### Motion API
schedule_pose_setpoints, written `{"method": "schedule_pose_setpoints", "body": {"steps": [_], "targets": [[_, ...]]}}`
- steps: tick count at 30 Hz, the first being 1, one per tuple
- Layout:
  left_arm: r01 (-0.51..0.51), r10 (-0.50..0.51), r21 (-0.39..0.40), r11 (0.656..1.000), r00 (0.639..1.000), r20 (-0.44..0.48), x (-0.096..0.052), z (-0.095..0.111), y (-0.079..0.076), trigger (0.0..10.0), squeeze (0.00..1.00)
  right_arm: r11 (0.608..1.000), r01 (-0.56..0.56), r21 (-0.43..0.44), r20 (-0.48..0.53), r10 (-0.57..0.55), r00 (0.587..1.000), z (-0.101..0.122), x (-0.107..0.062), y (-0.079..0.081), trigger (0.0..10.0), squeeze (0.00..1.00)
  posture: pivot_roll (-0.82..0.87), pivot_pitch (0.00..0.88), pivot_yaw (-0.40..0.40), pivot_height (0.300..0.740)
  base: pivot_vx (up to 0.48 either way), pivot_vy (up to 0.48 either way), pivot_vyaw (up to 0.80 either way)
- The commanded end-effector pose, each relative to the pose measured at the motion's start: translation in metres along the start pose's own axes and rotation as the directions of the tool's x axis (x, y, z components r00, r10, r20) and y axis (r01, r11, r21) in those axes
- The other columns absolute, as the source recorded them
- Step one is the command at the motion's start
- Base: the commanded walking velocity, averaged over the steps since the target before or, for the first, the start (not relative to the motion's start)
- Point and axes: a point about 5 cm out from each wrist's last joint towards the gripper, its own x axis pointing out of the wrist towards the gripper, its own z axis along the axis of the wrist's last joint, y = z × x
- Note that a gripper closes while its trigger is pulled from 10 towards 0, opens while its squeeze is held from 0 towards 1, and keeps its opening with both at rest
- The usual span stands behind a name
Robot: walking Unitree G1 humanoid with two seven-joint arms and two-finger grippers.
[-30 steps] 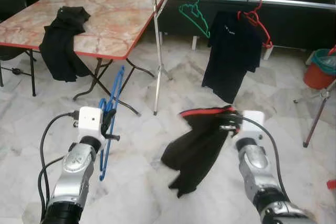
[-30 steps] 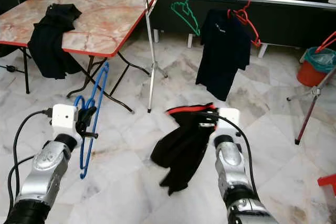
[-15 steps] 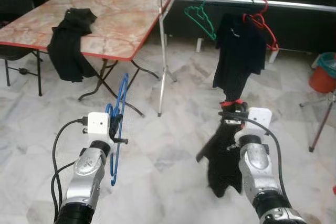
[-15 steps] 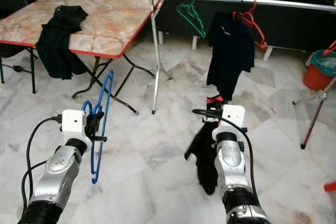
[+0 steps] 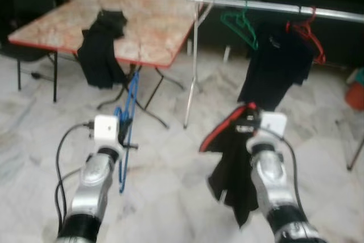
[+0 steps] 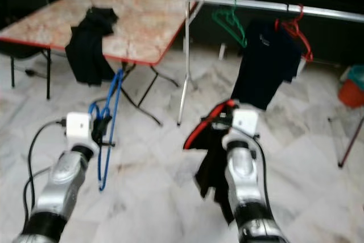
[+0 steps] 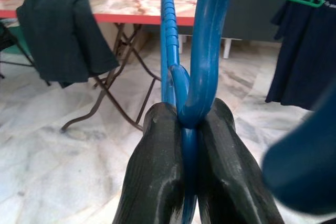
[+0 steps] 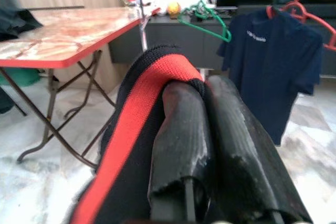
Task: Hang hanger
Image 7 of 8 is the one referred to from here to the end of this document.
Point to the blue plastic hanger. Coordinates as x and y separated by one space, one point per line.
204 51

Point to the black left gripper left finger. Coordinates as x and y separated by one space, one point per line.
155 169

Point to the black shirt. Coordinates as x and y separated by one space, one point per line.
60 32

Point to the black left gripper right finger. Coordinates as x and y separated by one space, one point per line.
223 161

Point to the navy blue shirt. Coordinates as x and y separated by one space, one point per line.
302 58

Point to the green folding chair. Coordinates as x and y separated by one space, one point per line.
18 45

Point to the black TV console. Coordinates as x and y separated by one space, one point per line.
257 16

